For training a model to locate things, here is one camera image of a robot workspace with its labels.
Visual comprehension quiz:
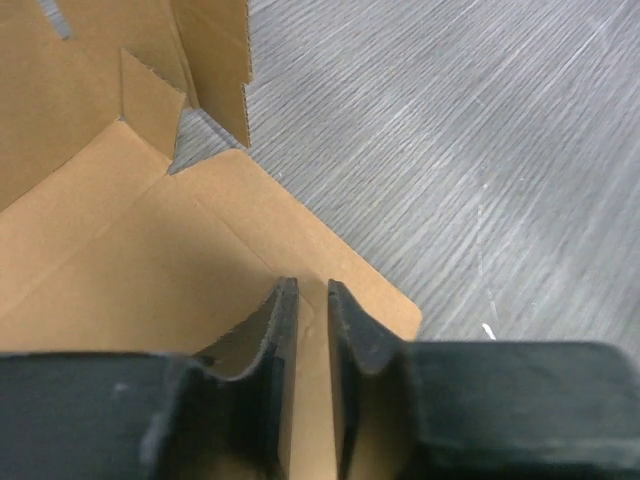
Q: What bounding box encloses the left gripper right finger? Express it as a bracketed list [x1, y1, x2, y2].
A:
[328, 281, 639, 479]

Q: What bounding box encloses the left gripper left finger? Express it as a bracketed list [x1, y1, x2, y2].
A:
[1, 278, 299, 479]

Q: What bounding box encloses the brown cardboard box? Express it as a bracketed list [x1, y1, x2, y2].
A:
[1, 1, 420, 479]

